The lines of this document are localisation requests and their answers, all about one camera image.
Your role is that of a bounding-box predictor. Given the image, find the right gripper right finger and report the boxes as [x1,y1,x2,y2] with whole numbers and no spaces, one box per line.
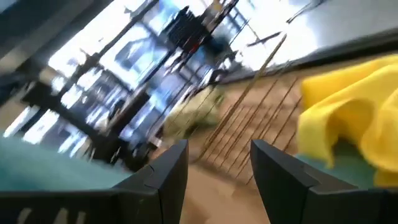
[250,139,358,224]

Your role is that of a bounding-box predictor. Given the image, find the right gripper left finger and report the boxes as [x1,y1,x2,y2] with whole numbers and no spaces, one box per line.
[113,139,189,224]

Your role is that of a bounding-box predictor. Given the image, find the pale green microfiber towel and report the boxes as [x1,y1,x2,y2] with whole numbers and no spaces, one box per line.
[162,86,225,139]

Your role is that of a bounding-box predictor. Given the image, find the light blue microfiber towel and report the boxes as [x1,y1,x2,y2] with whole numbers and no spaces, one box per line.
[0,135,133,191]

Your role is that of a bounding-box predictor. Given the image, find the teal blue microfiber towel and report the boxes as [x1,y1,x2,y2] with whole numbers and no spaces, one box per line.
[297,138,377,189]

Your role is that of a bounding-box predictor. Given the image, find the yellow microfiber towel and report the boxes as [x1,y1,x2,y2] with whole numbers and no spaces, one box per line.
[296,54,398,188]

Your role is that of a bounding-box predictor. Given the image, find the large window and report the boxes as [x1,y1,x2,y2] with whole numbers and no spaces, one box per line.
[2,0,175,156]

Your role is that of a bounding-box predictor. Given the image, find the wire basket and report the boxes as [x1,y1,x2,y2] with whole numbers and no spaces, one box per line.
[192,33,304,186]

